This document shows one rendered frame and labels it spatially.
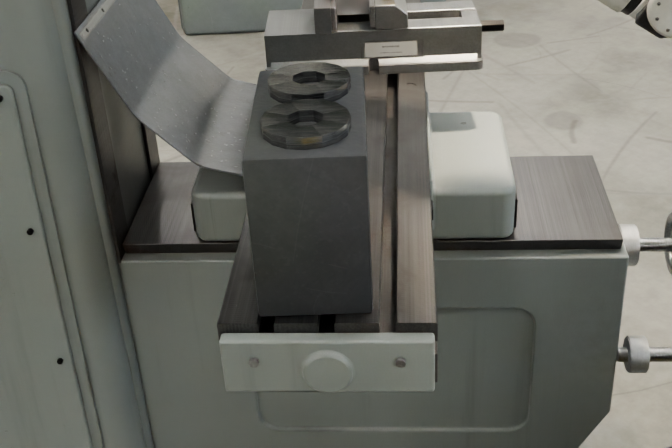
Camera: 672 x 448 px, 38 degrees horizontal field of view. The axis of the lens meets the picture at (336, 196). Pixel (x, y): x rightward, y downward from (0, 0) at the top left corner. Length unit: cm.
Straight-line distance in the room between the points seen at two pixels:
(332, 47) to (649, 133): 214
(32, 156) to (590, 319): 88
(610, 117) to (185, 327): 234
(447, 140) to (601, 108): 216
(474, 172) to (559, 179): 22
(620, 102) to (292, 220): 290
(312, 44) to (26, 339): 65
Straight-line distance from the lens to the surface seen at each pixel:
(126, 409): 170
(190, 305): 159
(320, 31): 155
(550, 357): 163
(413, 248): 112
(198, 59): 169
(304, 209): 94
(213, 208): 149
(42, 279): 154
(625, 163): 334
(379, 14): 154
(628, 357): 165
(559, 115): 364
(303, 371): 102
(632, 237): 167
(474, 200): 146
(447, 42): 157
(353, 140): 94
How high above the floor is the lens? 156
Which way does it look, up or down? 30 degrees down
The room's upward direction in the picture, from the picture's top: 3 degrees counter-clockwise
